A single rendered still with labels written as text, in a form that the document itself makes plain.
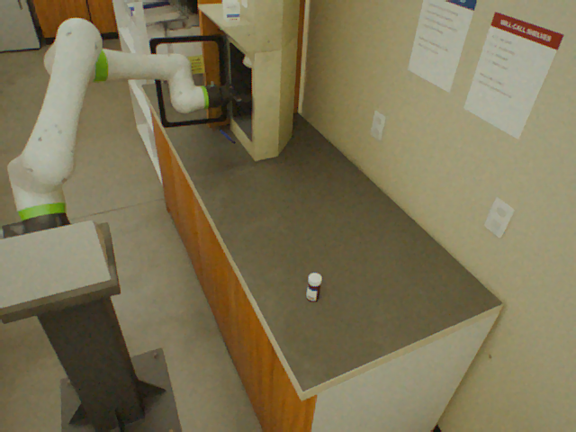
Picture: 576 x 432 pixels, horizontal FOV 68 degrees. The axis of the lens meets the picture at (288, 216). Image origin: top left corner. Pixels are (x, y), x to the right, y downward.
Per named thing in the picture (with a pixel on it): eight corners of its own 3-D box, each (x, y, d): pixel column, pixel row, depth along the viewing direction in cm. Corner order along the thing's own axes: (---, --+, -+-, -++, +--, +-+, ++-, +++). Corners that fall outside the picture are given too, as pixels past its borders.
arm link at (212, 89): (202, 104, 182) (209, 114, 176) (201, 78, 175) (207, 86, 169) (217, 103, 184) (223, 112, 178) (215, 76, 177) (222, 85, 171)
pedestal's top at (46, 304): (4, 324, 122) (-2, 315, 119) (10, 251, 144) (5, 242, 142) (121, 293, 132) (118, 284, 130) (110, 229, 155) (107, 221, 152)
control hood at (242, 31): (225, 28, 180) (224, 2, 174) (255, 53, 158) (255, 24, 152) (199, 31, 176) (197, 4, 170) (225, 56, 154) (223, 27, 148)
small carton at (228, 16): (236, 17, 158) (236, -1, 154) (239, 21, 154) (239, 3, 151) (223, 18, 156) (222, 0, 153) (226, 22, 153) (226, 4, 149)
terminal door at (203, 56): (227, 121, 205) (223, 34, 180) (162, 128, 197) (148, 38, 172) (227, 121, 206) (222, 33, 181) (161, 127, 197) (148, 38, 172)
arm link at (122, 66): (99, 86, 155) (111, 76, 147) (91, 55, 154) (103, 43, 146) (185, 86, 180) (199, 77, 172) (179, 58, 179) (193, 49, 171)
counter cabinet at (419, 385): (253, 190, 331) (253, 76, 274) (427, 439, 190) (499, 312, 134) (166, 211, 307) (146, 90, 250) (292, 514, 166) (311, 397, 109)
